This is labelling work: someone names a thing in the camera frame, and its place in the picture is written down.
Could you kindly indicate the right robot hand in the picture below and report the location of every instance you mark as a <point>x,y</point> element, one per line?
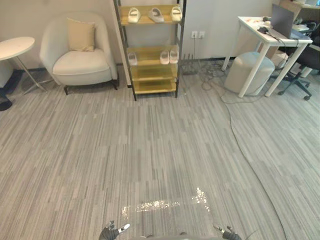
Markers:
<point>228,233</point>

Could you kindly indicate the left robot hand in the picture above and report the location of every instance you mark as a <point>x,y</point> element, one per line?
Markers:
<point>110,231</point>

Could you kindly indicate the white round pouf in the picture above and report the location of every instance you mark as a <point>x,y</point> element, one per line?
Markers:
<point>250,72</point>

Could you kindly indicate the white upholstered armchair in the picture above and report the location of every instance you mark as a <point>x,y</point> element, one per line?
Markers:
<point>77,62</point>

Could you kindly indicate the white translucent slipper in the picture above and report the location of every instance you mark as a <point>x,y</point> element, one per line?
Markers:
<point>132,58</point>

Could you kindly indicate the black office chair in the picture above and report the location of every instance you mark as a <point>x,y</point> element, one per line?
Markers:
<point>300,67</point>

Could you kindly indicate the white pink slipper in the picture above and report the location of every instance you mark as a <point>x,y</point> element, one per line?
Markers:
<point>174,56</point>
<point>164,57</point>

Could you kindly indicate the white desk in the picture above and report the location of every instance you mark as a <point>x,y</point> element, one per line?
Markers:
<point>270,42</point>

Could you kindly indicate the beige cushion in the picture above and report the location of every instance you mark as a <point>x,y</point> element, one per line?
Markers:
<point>81,35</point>

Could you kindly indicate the black power adapter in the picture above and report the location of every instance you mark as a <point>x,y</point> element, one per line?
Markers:
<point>263,30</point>

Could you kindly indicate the round white side table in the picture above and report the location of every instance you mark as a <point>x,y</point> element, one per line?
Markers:
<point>15,47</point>

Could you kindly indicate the cream slide slipper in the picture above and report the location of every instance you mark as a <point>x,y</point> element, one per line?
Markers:
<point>176,13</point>
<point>133,15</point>

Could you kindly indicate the grey laptop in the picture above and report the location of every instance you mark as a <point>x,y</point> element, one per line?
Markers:
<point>283,21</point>

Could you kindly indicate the grey felt slipper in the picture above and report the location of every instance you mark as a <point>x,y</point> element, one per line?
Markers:
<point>156,15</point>

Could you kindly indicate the black frame wooden shoe rack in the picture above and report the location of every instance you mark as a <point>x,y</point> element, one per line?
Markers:
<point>152,47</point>

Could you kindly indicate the white wall socket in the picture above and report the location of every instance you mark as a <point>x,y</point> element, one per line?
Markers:
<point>198,34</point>

